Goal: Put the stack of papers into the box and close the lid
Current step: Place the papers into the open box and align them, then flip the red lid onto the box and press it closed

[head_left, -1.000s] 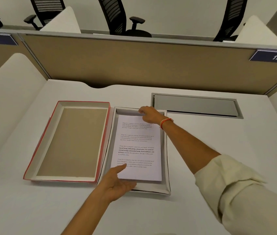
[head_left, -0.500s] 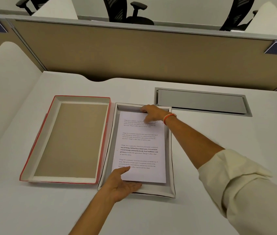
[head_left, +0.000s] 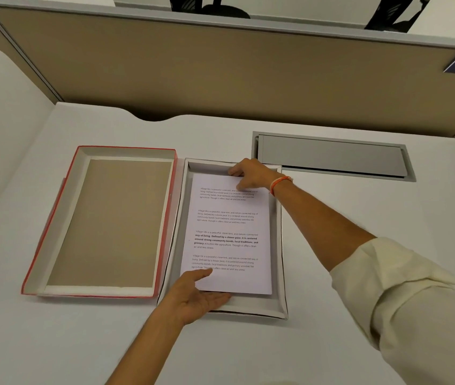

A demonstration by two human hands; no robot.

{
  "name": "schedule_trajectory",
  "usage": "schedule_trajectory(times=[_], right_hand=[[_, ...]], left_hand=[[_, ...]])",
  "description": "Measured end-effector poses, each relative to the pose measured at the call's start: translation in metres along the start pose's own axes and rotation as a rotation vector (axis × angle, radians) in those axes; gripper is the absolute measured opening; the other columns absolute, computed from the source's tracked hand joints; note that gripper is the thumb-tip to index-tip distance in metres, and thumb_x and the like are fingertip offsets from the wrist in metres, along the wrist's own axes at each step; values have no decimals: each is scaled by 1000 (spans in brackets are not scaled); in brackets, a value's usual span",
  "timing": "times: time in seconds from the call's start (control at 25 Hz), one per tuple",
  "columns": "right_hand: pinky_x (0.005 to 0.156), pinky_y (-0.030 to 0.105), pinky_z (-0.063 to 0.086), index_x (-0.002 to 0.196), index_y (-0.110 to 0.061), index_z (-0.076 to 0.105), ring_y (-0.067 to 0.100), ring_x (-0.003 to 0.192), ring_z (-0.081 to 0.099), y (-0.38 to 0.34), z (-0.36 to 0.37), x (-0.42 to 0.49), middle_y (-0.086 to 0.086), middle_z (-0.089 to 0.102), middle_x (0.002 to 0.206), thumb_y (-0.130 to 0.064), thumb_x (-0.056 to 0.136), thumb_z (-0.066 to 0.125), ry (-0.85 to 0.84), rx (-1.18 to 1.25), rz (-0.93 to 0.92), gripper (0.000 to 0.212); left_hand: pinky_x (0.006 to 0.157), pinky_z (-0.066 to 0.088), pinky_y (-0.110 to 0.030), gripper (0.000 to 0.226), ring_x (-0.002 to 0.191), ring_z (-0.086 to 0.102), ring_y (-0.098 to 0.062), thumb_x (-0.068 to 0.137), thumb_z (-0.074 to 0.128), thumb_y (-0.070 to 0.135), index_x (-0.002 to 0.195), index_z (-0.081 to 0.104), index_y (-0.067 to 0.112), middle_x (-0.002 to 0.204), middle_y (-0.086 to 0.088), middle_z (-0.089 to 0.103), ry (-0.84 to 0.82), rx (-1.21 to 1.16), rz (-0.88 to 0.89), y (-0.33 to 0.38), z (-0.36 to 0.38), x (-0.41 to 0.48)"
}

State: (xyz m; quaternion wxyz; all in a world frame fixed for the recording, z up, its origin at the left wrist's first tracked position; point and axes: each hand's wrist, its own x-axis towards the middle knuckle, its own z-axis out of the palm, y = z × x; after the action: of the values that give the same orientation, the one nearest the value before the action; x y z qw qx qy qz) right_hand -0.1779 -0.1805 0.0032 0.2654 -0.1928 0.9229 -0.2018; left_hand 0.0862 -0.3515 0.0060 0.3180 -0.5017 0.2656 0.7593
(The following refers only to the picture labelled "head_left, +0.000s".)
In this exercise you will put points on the orange wristband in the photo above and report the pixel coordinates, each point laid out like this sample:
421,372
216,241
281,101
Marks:
279,184

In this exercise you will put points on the person's right forearm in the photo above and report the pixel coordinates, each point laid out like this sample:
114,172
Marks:
324,224

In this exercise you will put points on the person's left forearm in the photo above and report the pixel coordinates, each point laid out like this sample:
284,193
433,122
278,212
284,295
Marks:
147,348

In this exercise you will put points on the person's left thumb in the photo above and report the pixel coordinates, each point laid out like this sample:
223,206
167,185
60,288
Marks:
201,274

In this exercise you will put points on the black office chair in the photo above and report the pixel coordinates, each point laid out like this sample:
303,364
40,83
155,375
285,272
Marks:
396,15
211,5

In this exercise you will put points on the white cardboard box base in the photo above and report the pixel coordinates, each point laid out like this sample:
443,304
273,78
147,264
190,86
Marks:
277,252

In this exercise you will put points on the person's right hand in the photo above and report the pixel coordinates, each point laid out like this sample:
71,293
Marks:
257,176

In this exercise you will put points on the red cardboard box lid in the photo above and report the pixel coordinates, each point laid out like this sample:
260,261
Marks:
107,220

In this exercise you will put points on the printed white paper sheet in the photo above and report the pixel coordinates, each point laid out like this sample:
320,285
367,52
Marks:
227,236

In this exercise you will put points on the beige desk partition panel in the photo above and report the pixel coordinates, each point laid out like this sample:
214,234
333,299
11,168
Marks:
227,76

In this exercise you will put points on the person's left hand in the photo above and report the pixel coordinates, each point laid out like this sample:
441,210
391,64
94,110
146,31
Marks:
187,296

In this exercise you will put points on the person's right thumb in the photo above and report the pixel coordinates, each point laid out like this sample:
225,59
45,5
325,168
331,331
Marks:
244,183

